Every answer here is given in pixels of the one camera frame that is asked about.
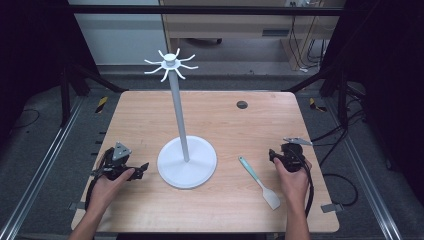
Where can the black horizontal frame bar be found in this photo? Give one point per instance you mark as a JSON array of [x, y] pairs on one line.
[[200, 10]]

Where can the yellow black tape marker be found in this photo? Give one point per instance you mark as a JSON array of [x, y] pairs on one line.
[[101, 104], [315, 105]]

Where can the light wooden desk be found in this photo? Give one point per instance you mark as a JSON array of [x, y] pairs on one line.
[[230, 28]]

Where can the aluminium floor rail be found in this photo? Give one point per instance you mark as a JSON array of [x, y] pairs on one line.
[[40, 173], [366, 186]]

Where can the white hook rack stand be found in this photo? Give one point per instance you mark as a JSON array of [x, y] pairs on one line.
[[186, 163]]

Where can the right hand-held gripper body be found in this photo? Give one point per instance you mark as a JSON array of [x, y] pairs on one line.
[[291, 156]]

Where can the black metal stand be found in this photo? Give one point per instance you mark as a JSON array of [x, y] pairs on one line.
[[65, 96], [341, 100]]

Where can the person's left hand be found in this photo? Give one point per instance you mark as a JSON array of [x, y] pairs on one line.
[[106, 191]]

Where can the grey table grommet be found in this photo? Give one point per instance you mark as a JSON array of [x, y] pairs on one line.
[[242, 104]]

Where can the grey metal table bracket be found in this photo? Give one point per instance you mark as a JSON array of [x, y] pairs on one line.
[[77, 205], [331, 208]]

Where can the white cabinet panel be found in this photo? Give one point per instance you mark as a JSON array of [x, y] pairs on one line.
[[120, 40]]

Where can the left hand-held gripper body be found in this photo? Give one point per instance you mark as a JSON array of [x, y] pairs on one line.
[[113, 163]]

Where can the person's right hand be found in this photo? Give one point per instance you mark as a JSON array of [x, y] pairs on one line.
[[295, 186]]

